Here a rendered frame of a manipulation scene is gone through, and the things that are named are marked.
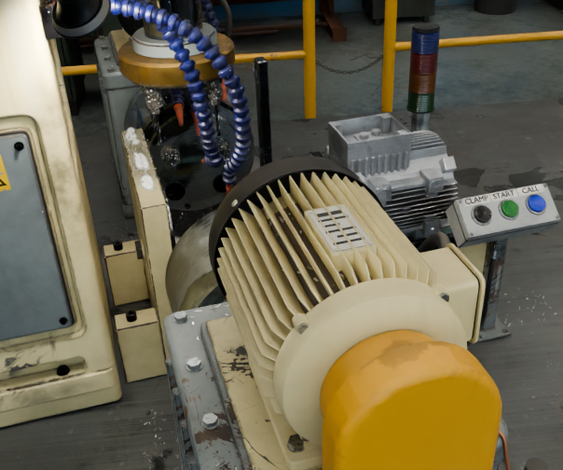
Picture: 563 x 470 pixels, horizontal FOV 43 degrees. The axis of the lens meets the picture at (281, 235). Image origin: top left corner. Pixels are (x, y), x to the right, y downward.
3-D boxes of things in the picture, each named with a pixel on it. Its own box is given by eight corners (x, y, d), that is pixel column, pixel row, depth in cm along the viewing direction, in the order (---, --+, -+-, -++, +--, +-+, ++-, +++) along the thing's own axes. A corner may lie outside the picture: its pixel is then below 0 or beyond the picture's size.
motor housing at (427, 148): (355, 266, 132) (357, 172, 122) (321, 215, 147) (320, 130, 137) (454, 245, 136) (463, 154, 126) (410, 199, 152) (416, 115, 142)
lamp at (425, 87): (415, 95, 159) (417, 76, 157) (404, 87, 164) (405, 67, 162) (440, 91, 161) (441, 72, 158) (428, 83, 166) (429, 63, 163)
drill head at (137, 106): (147, 241, 142) (128, 124, 129) (125, 157, 176) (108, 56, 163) (268, 219, 148) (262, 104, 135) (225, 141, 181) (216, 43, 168)
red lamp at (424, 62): (417, 76, 157) (418, 56, 155) (405, 67, 162) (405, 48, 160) (441, 72, 158) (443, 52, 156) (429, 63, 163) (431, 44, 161)
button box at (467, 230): (457, 249, 120) (470, 238, 115) (444, 210, 122) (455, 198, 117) (547, 230, 124) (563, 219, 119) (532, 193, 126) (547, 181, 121)
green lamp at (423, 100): (414, 115, 162) (415, 95, 159) (403, 105, 167) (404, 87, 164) (438, 111, 163) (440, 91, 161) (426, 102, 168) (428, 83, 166)
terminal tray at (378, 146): (348, 181, 127) (348, 144, 123) (327, 157, 136) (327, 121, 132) (410, 171, 130) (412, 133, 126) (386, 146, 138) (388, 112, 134)
